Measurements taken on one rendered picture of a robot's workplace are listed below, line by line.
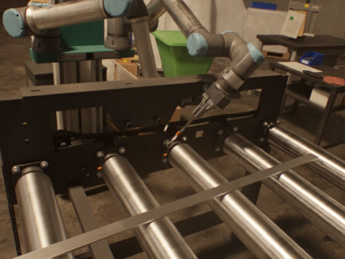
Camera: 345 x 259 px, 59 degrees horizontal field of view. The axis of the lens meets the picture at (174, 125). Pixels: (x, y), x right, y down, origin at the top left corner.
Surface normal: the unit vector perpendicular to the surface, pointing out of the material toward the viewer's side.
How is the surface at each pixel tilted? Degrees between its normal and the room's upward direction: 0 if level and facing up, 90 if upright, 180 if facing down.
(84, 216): 0
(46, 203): 20
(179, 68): 101
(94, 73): 90
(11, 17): 91
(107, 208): 0
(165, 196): 0
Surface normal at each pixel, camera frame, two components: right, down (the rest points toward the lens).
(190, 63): 0.33, 0.60
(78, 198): 0.10, -0.90
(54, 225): 0.46, -0.87
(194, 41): -0.87, 0.16
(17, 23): -0.40, 0.39
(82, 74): 0.57, 0.41
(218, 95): -0.68, -0.37
